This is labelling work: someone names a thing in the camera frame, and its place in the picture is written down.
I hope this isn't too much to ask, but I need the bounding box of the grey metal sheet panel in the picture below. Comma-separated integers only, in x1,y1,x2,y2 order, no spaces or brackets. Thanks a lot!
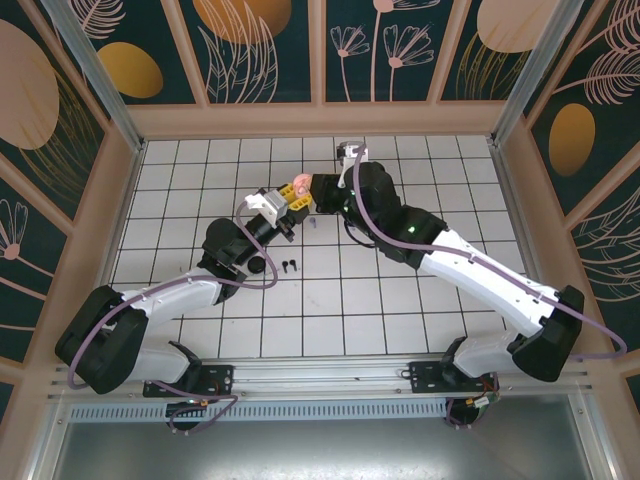
47,420,596,480

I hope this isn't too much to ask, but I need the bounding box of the aluminium table edge rail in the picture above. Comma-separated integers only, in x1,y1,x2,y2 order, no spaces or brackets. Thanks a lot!
73,142,147,363
487,139,559,354

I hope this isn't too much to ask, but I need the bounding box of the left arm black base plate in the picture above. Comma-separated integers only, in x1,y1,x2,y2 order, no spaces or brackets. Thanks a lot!
142,363,236,399

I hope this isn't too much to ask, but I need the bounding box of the aluminium mounting rail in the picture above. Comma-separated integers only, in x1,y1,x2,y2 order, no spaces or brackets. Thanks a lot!
47,355,595,402

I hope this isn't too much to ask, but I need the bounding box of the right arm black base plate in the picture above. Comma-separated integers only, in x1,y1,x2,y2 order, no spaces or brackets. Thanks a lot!
408,360,501,397

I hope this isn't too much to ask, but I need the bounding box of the slotted grey cable duct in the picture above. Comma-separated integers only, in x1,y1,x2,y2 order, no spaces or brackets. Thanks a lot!
66,399,577,424

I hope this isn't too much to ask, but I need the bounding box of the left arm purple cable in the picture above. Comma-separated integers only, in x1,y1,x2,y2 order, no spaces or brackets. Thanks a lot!
67,202,280,436

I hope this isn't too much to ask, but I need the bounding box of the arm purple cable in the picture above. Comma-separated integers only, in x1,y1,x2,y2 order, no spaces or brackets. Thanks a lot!
342,142,629,431
67,202,280,436

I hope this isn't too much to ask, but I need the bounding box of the aluminium frame post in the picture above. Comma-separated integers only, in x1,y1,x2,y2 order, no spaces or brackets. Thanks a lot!
39,0,147,154
491,0,599,147

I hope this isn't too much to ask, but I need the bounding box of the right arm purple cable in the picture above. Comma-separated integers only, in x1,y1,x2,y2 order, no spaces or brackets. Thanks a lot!
342,142,629,431

